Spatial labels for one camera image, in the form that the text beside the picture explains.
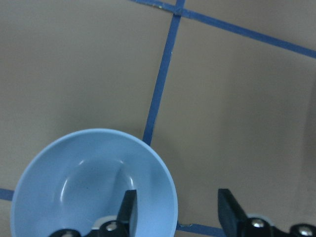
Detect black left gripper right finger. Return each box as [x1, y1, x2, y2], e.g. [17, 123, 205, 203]
[218, 189, 248, 237]

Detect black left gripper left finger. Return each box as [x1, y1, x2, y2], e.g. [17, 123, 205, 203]
[116, 190, 137, 237]

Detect blue bowl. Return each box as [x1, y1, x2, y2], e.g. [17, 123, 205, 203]
[10, 128, 178, 237]

